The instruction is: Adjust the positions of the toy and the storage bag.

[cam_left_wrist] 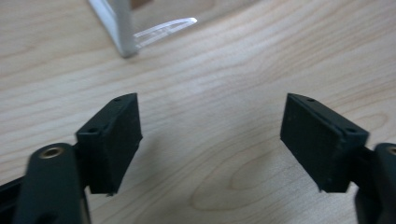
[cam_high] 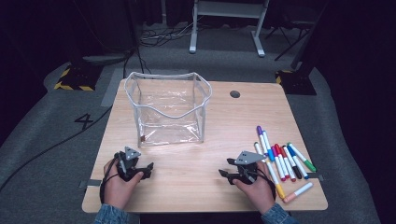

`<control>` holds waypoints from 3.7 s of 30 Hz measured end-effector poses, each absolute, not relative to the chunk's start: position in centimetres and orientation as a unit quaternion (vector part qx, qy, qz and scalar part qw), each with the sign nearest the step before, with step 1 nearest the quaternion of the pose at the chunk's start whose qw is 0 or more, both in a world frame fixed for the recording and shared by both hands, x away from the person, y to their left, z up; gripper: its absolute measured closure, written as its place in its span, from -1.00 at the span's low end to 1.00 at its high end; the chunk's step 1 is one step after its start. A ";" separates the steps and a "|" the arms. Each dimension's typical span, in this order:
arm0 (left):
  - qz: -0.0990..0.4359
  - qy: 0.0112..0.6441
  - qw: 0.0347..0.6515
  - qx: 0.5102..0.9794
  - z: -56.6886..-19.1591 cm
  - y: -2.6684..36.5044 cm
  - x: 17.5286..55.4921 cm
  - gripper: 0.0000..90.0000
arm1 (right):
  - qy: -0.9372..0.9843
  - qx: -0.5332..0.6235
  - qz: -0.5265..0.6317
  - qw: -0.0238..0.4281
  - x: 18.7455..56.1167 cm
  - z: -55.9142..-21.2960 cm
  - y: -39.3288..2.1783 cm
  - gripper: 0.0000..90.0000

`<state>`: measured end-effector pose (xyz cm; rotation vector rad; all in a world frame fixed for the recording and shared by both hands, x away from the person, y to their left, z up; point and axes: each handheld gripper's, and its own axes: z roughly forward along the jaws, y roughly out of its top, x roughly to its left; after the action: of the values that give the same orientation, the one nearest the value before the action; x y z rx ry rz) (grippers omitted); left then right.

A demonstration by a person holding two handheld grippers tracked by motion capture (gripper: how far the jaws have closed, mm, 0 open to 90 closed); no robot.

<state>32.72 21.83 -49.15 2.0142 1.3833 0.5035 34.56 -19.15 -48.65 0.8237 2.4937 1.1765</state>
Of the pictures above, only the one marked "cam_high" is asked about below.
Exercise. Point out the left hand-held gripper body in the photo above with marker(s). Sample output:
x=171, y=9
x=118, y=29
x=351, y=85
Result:
x=129, y=168

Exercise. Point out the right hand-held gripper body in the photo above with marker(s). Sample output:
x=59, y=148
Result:
x=247, y=158

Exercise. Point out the light blue cap marker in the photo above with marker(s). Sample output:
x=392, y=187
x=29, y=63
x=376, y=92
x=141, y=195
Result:
x=270, y=155

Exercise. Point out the purple cap marker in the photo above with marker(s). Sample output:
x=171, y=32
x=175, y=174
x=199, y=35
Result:
x=259, y=130

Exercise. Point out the clear plastic bag white trim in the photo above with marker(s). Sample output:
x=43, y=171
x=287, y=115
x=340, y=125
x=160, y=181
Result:
x=168, y=130

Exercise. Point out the yellow cap marker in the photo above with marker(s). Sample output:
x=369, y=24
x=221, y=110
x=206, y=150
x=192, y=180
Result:
x=279, y=190

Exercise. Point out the black cap marker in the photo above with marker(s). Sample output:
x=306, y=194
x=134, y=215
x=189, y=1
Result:
x=297, y=172

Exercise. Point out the peach cap marker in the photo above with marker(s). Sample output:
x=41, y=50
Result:
x=291, y=197

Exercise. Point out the person's left hand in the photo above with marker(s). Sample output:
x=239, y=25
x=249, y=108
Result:
x=116, y=193

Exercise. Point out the person's right hand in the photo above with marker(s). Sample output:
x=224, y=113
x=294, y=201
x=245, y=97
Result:
x=261, y=194

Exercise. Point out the dark green cap marker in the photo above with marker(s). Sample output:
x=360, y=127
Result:
x=257, y=147

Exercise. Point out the grey tape piece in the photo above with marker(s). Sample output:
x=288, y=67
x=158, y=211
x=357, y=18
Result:
x=91, y=183
x=319, y=177

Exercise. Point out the dark round table grommet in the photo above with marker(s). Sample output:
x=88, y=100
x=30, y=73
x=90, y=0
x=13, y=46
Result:
x=234, y=94

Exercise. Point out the black yellow striped stand base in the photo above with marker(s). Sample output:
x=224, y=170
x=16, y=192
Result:
x=299, y=84
x=81, y=77

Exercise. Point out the black tripod legs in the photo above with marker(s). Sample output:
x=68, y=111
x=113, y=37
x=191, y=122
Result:
x=292, y=46

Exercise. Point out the grey stand base plate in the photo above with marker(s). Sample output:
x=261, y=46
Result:
x=102, y=59

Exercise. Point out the white metal table frame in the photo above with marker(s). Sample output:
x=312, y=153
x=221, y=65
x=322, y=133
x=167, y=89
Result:
x=229, y=9

